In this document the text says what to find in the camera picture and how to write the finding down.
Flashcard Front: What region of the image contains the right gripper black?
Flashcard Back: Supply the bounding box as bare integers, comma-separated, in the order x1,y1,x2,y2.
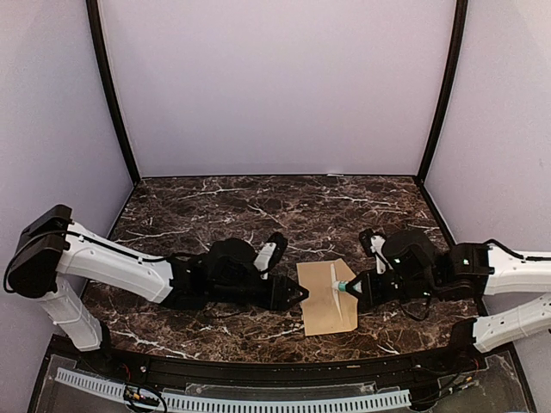
347,267,440,306

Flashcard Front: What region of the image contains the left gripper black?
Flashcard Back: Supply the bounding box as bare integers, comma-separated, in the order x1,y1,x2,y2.
209,274,309,311

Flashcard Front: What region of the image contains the green white glue stick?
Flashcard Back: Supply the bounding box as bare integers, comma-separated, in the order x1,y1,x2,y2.
332,280,348,293

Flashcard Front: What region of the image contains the cream decorated letter paper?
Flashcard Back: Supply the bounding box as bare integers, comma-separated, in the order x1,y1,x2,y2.
330,263,344,321

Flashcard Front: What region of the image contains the brown paper envelope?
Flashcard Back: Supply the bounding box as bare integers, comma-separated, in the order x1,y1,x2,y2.
296,259,358,336

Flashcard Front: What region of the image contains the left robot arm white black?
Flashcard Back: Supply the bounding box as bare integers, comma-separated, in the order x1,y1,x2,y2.
3,205,309,375

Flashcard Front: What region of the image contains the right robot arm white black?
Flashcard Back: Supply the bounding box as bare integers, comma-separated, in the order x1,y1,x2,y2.
332,230,550,373

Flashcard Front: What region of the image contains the white slotted cable duct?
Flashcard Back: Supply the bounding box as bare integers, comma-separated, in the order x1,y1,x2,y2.
55,367,412,412

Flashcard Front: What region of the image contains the black front table rail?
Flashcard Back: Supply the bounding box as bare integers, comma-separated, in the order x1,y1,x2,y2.
51,330,487,388

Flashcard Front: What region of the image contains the black frame post left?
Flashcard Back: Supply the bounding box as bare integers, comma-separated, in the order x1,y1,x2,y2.
85,0,141,186

